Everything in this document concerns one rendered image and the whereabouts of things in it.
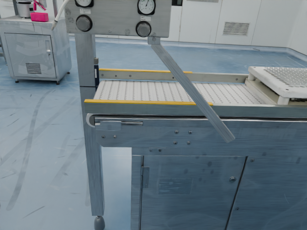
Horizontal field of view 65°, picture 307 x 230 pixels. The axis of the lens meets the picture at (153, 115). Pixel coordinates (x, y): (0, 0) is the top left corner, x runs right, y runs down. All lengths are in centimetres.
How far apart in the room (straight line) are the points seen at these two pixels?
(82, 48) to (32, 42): 238
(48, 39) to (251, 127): 274
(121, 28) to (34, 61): 280
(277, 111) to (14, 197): 152
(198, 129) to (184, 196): 32
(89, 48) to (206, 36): 515
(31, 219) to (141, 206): 81
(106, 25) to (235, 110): 40
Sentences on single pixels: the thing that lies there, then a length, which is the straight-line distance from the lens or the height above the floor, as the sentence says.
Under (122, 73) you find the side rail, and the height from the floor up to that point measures 89.
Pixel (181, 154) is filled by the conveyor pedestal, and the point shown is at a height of 70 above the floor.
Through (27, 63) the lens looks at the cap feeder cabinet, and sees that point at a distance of 336.
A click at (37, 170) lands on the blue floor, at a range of 190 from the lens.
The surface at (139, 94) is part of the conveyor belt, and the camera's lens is 78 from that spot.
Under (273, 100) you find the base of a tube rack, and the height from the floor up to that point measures 89.
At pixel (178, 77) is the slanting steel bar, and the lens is 58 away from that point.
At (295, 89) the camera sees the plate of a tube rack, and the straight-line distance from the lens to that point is 80.
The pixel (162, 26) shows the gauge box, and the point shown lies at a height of 110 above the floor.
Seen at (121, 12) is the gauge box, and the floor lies 112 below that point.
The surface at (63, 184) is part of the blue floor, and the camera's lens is 174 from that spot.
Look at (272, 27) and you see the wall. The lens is 638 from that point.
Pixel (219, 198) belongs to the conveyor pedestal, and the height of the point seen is 50.
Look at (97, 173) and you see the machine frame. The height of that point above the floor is 41.
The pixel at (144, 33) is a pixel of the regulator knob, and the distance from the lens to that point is 52.
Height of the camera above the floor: 117
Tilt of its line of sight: 28 degrees down
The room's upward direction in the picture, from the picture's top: 4 degrees clockwise
